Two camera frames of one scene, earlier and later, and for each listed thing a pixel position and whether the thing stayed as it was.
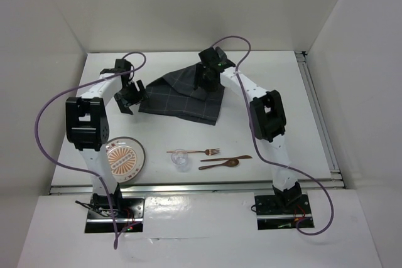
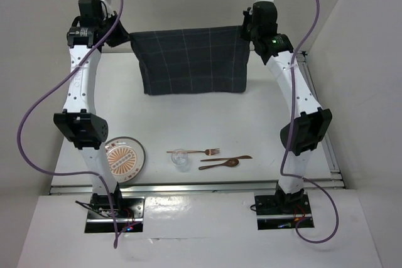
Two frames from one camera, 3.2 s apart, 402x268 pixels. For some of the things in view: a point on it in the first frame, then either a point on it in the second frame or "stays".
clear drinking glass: (181, 160) stays
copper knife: (237, 157) stays
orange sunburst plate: (126, 158) stays
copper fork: (208, 152) stays
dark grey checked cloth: (175, 95) → (206, 60)
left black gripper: (138, 96) → (121, 36)
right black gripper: (198, 81) → (248, 16)
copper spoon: (230, 162) stays
